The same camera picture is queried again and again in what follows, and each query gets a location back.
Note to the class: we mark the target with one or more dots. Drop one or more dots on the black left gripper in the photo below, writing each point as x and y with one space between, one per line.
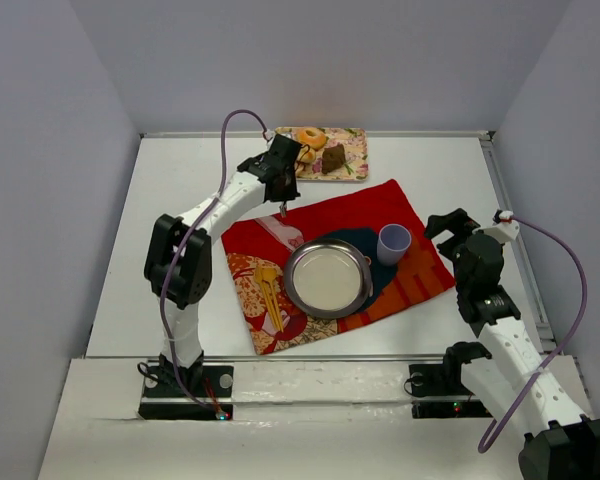
282 185

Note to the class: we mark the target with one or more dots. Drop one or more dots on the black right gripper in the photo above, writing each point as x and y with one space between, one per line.
453 228

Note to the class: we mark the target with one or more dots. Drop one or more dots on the metal tongs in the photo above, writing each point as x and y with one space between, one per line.
283 209

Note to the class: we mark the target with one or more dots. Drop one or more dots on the jam pastry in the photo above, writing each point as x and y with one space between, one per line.
313 167

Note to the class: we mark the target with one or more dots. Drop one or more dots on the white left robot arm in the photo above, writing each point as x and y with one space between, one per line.
178 265

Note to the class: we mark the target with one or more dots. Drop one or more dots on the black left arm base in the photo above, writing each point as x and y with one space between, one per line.
163 399

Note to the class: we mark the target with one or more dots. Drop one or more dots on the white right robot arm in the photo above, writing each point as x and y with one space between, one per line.
502 368

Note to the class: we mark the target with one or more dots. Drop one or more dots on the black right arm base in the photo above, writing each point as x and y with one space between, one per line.
434 396

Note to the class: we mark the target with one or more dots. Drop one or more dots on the brown chocolate croissant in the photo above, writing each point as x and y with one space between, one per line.
333 158

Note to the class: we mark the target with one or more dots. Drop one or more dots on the lavender plastic cup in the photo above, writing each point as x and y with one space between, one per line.
393 242

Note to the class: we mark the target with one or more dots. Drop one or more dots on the floral rectangular tray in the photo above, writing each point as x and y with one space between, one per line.
355 142

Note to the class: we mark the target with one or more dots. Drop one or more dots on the red patterned cloth mat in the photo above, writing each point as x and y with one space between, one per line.
356 218

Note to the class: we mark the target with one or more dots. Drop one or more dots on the silver metal plate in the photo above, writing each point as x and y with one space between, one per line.
328 279

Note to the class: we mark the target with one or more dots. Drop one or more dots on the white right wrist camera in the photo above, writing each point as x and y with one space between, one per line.
503 232

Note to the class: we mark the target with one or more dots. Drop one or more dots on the glazed ring donut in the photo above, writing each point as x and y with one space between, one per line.
311 136

